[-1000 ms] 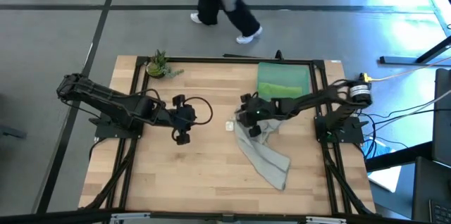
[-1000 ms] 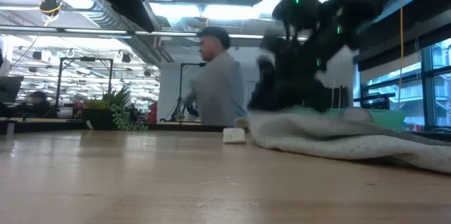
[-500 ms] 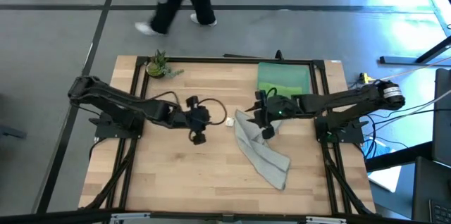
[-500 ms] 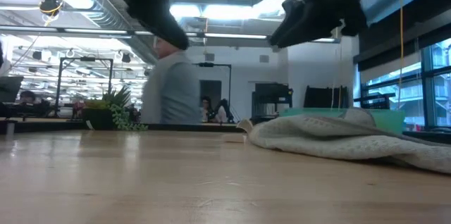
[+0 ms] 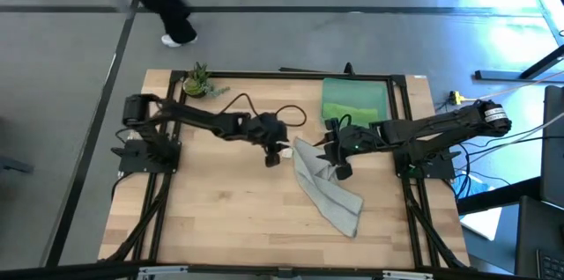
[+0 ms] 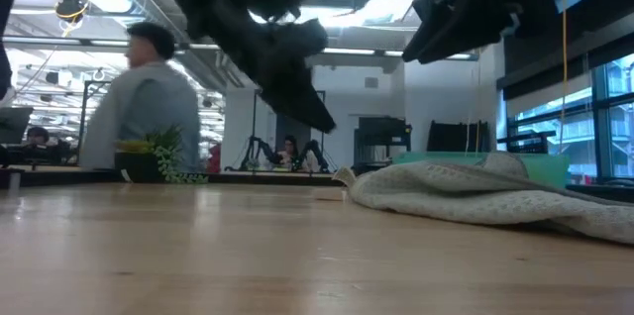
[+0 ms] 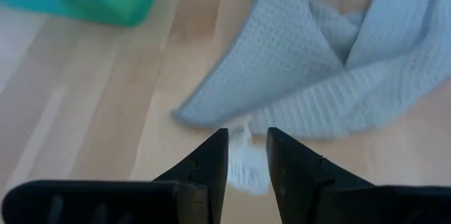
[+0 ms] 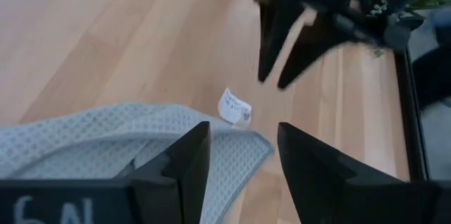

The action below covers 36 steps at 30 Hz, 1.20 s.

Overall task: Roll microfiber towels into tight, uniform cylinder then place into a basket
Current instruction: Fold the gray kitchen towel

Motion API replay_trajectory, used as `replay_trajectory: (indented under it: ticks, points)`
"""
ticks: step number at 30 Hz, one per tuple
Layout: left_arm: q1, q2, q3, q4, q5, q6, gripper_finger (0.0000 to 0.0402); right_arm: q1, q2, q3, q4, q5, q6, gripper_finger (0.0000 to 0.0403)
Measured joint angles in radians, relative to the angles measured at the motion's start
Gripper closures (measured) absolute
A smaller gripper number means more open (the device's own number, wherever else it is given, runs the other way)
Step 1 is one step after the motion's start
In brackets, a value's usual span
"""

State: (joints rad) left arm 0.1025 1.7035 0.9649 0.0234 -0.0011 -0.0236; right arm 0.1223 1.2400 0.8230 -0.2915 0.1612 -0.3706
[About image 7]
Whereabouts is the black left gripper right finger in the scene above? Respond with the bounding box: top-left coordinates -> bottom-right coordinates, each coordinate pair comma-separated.
266,127 -> 451,224

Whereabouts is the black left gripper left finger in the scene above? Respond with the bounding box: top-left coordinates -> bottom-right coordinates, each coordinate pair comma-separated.
1,127 -> 230,224

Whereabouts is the grey microfiber towel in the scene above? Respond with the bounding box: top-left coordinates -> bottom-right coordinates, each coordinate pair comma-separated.
171,0 -> 451,197

